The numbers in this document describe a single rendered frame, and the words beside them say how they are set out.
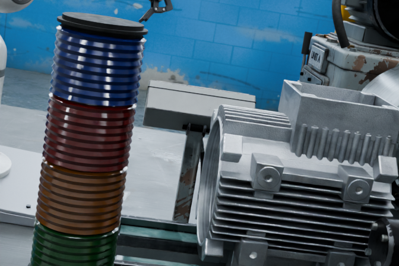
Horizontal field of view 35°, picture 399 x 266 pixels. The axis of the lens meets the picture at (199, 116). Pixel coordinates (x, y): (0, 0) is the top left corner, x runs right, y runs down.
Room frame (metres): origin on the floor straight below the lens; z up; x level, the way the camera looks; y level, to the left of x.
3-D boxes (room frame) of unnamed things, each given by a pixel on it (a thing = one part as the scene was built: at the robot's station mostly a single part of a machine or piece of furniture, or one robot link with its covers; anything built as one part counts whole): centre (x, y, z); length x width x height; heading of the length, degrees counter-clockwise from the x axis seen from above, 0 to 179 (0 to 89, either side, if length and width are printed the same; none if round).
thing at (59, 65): (0.42, 0.07, 1.19); 0.06 x 0.06 x 0.04
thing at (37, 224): (0.42, 0.07, 1.05); 0.06 x 0.06 x 0.04
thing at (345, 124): (0.74, -0.16, 1.11); 0.12 x 0.11 x 0.07; 96
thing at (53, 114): (0.42, 0.07, 1.14); 0.06 x 0.06 x 0.04
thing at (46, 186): (0.42, 0.07, 1.10); 0.06 x 0.06 x 0.04
